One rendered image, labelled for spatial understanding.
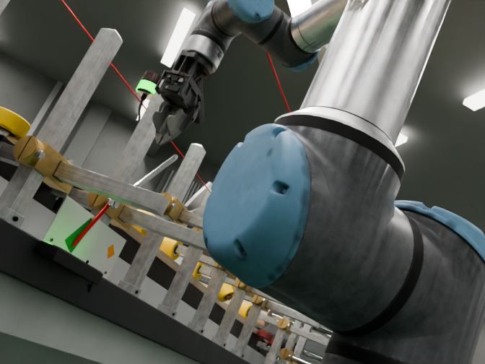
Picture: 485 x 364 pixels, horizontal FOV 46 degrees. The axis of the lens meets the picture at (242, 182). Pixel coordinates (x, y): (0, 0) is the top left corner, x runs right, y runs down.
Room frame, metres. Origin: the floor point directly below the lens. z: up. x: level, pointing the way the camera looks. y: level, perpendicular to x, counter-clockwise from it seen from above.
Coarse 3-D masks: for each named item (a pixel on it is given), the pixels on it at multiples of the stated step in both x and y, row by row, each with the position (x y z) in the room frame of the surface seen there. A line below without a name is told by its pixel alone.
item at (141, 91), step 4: (148, 80) 1.26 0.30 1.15; (140, 88) 1.27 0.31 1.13; (140, 92) 1.28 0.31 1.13; (144, 92) 1.27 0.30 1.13; (148, 92) 1.27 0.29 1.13; (144, 96) 1.28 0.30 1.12; (148, 96) 1.28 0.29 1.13; (152, 96) 1.26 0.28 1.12; (140, 104) 1.29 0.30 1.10; (148, 104) 1.26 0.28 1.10; (140, 108) 1.29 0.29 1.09; (140, 116) 1.28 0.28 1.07; (136, 124) 1.27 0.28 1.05
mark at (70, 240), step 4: (88, 220) 1.20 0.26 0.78; (84, 224) 1.19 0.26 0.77; (88, 224) 1.20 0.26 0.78; (80, 228) 1.19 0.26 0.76; (84, 228) 1.20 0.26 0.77; (76, 232) 1.18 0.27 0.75; (80, 232) 1.19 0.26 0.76; (72, 236) 1.18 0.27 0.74; (76, 236) 1.19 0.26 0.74; (68, 240) 1.17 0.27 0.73; (72, 240) 1.18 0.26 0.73; (80, 240) 1.21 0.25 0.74; (68, 244) 1.18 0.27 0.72; (68, 248) 1.18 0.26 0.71; (72, 248) 1.20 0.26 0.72
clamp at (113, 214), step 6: (90, 192) 1.24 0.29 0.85; (90, 198) 1.23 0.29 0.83; (96, 198) 1.23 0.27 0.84; (102, 198) 1.22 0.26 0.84; (90, 204) 1.23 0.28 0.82; (96, 204) 1.22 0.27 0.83; (102, 204) 1.22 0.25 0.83; (120, 204) 1.26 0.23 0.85; (126, 204) 1.29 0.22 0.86; (108, 210) 1.24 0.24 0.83; (114, 210) 1.26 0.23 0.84; (120, 210) 1.27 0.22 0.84; (108, 216) 1.26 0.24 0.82; (114, 216) 1.27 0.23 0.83; (114, 222) 1.31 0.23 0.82; (120, 222) 1.29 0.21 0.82; (126, 228) 1.33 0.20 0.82
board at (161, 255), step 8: (88, 192) 1.51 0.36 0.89; (128, 232) 1.74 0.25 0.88; (136, 232) 1.78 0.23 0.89; (136, 240) 1.80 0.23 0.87; (160, 256) 1.97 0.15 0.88; (168, 256) 2.01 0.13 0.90; (168, 264) 2.03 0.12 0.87; (176, 264) 2.08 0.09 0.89; (192, 280) 2.25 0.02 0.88; (200, 288) 2.34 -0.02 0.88; (224, 304) 2.63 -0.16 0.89; (240, 320) 2.88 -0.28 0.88
